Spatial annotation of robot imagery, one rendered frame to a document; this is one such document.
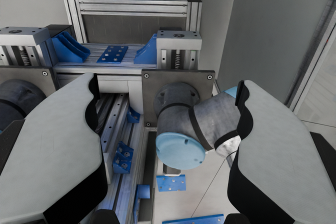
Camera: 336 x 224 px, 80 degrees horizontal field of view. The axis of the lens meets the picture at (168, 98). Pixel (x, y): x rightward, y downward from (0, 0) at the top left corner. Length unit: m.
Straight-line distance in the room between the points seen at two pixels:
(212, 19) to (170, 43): 1.05
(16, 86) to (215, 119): 0.57
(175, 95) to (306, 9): 0.52
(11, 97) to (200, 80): 0.55
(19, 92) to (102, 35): 0.88
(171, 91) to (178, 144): 0.19
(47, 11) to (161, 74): 1.35
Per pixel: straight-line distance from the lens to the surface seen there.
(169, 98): 0.58
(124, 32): 1.45
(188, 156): 0.49
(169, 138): 0.46
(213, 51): 1.73
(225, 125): 0.44
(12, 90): 0.73
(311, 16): 0.82
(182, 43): 0.62
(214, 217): 3.57
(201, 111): 0.47
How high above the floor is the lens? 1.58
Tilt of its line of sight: 57 degrees down
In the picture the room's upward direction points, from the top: 180 degrees counter-clockwise
